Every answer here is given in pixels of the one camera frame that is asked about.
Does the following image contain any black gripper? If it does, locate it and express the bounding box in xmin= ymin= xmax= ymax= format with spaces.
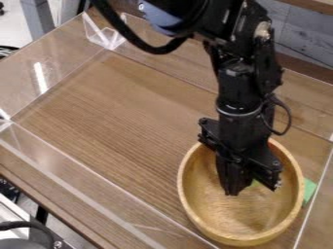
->
xmin=200 ymin=110 xmax=283 ymax=196

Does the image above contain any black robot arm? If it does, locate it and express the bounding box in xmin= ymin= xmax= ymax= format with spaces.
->
xmin=140 ymin=0 xmax=283 ymax=196

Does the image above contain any brown wooden bowl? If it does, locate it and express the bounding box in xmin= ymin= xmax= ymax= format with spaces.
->
xmin=177 ymin=140 xmax=306 ymax=247

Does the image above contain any green flat block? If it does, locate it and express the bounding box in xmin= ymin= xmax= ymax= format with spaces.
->
xmin=304 ymin=178 xmax=318 ymax=204

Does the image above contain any clear acrylic tray enclosure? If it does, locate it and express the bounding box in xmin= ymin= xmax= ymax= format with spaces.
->
xmin=0 ymin=15 xmax=333 ymax=249

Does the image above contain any black metal bracket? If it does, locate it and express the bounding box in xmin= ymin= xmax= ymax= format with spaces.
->
xmin=29 ymin=217 xmax=76 ymax=249

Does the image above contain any black cable at lower left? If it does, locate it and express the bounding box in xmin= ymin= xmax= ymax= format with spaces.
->
xmin=0 ymin=220 xmax=57 ymax=249

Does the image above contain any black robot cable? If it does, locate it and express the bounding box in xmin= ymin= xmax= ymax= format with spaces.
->
xmin=89 ymin=0 xmax=193 ymax=55

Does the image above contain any grey post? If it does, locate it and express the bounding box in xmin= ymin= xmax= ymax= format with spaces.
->
xmin=21 ymin=0 xmax=55 ymax=40

